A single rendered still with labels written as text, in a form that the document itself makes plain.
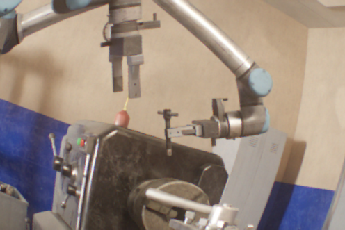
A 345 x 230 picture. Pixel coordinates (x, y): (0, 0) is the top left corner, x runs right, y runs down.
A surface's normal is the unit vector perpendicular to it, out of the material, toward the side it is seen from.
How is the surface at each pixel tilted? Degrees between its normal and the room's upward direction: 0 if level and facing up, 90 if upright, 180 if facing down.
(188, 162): 90
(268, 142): 90
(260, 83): 92
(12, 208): 90
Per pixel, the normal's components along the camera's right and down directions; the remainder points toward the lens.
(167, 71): 0.41, 0.04
